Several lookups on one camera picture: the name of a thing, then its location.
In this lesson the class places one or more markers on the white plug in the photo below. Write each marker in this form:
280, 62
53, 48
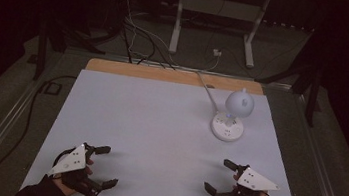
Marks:
217, 52

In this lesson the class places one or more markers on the metal floor rail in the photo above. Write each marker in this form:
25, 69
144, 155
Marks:
325, 170
1, 123

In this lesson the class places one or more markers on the black stand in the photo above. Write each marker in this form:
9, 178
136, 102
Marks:
41, 51
313, 95

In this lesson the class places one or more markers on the grey metal stand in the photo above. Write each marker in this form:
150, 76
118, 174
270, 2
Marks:
219, 7

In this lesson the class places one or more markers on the black square frame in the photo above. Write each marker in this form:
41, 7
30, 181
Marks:
45, 88

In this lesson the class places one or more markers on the dark equipment rack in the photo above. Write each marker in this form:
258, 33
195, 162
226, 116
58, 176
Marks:
115, 0

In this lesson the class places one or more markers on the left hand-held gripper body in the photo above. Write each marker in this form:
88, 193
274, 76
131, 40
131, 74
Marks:
70, 162

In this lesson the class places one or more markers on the white table mat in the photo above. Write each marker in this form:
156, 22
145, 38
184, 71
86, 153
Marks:
142, 124

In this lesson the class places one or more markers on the person's left hand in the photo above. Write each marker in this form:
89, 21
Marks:
65, 190

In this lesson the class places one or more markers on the white globe night light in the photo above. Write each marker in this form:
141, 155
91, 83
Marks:
239, 103

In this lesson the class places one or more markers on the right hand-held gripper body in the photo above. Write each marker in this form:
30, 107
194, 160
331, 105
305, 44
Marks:
258, 182

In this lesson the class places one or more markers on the white round power strip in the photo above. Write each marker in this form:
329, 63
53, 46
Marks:
225, 131

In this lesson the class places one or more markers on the black power strip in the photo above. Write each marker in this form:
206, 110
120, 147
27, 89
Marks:
288, 25

